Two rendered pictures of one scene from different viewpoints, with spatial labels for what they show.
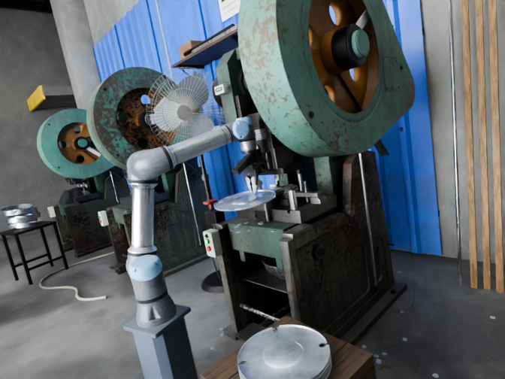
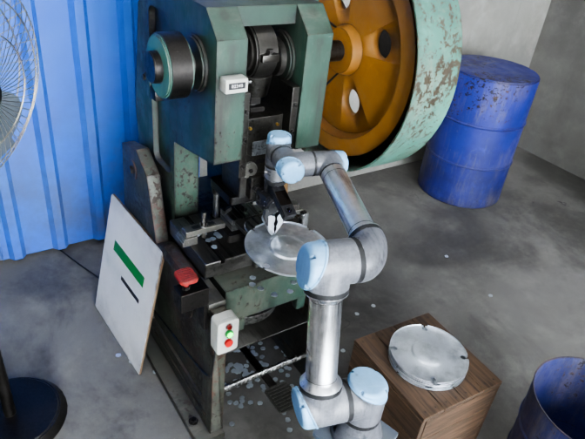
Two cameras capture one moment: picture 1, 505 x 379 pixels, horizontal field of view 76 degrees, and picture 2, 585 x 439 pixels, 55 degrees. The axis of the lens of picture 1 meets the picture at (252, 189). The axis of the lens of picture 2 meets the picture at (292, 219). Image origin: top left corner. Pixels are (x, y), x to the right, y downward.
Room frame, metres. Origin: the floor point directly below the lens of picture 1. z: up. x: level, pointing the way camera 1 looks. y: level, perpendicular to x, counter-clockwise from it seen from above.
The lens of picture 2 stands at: (1.35, 1.54, 1.85)
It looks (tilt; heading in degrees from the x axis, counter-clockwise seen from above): 32 degrees down; 275
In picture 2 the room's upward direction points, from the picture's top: 7 degrees clockwise
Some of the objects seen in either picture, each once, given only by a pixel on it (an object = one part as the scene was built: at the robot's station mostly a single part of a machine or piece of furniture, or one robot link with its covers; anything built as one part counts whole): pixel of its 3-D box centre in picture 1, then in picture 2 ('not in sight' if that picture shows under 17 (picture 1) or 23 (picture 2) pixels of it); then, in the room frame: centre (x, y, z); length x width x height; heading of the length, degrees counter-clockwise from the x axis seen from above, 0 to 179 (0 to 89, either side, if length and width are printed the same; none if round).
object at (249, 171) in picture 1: (252, 162); (272, 192); (1.56, -0.02, 0.94); 0.09 x 0.08 x 0.12; 132
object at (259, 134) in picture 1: (267, 138); (254, 149); (1.65, -0.12, 1.04); 0.17 x 0.15 x 0.30; 132
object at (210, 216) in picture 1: (216, 225); (191, 307); (1.75, 0.23, 0.62); 0.10 x 0.06 x 0.20; 42
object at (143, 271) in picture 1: (147, 275); (363, 395); (1.19, 0.45, 0.62); 0.13 x 0.12 x 0.14; 26
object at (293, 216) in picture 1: (284, 206); (242, 233); (1.67, -0.15, 0.68); 0.45 x 0.30 x 0.06; 42
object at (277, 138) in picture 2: (244, 129); (278, 150); (1.55, -0.01, 1.10); 0.09 x 0.08 x 0.11; 116
